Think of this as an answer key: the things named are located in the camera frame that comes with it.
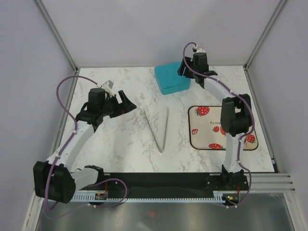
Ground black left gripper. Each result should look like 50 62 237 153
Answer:
100 91 136 119

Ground teal box lid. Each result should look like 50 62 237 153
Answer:
154 62 191 88

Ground metal tongs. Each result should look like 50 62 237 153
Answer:
144 107 169 154

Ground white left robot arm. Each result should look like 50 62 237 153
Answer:
33 88 137 204

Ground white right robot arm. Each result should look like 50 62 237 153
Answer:
178 51 255 190

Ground teal chocolate box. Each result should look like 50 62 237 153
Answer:
159 82 190 95

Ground strawberry print tray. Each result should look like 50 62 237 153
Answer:
187 105 259 151

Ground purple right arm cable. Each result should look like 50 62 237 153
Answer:
181 42 255 207

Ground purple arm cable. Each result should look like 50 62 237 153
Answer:
43 75 99 210
181 42 255 207

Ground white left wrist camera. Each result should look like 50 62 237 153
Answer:
97 80 114 95

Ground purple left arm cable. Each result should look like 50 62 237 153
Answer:
43 75 99 210

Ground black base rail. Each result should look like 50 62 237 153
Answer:
103 172 248 199

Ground white slotted cable duct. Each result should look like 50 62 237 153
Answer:
71 191 244 203

